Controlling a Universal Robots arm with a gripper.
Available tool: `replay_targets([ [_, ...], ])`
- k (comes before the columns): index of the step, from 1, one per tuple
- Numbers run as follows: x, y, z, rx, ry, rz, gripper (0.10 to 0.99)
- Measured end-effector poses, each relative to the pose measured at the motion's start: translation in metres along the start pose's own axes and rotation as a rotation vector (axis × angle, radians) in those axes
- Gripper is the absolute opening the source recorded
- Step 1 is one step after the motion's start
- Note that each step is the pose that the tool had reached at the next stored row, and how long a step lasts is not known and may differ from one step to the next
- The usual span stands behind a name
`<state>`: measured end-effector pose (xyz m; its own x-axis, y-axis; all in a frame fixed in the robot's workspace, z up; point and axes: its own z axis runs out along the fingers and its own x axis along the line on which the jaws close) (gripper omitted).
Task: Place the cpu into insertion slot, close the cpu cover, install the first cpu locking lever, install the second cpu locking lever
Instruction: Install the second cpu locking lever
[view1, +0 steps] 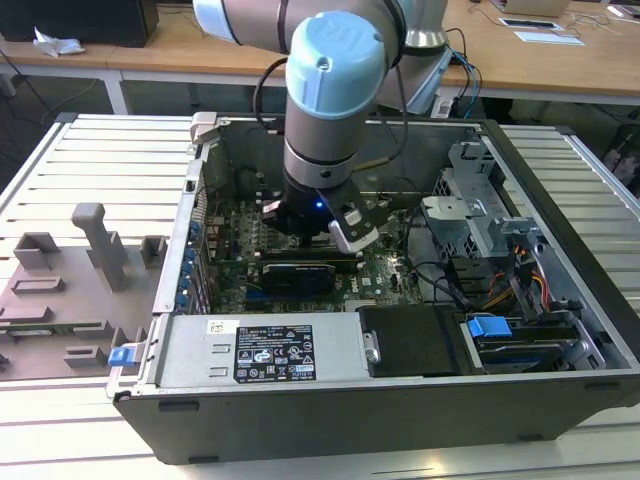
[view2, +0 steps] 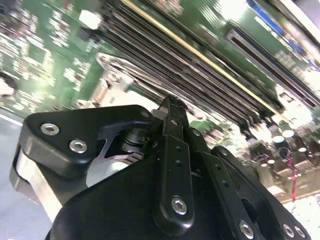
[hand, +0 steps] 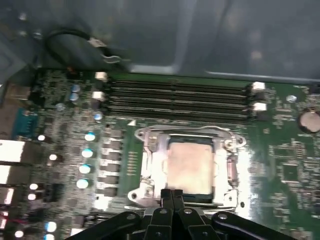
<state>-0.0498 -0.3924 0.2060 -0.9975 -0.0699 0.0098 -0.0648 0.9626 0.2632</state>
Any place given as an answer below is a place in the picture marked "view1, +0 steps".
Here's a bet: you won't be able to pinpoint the blue expansion slot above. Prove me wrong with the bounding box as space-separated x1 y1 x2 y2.
243 293 301 309

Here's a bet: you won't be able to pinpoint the green motherboard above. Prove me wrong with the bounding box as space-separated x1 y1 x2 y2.
207 192 426 316

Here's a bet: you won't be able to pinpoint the silver metal drive cage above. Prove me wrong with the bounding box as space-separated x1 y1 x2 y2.
422 141 544 261

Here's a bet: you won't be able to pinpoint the black plastic shroud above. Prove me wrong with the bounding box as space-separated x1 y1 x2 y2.
358 305 474 379

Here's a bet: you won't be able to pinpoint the silver power supply with label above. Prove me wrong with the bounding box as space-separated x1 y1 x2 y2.
147 313 369 389

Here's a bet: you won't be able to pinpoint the pale blue teach pendant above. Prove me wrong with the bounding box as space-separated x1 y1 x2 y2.
399 49 455 115

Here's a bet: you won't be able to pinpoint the wooden desk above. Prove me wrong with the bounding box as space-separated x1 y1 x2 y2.
107 0 640 109
0 29 124 116

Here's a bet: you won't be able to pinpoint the hard disk in blue carrier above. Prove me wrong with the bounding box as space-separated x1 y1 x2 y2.
467 313 576 375

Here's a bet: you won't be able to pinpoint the black and silver PC case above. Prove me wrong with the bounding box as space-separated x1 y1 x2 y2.
104 112 640 466

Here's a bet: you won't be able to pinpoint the blue plastic latch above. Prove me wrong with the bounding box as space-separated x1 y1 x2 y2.
108 347 141 369

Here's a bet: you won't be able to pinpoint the gray parts rack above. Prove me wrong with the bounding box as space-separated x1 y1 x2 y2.
0 202 169 384

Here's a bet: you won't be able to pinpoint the green RAM stick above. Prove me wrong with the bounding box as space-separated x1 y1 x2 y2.
0 322 104 335

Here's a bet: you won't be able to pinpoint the crumpled white paper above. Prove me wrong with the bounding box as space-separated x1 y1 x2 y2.
32 25 86 56

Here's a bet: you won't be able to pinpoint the black box on desk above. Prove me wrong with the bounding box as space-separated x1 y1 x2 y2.
0 0 160 49

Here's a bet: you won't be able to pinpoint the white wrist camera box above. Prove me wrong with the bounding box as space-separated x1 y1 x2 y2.
327 209 380 255

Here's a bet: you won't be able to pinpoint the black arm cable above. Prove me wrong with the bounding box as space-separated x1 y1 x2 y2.
252 57 290 137

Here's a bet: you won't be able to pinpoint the yellow red power wires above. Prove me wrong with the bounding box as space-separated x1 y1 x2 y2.
482 269 551 314

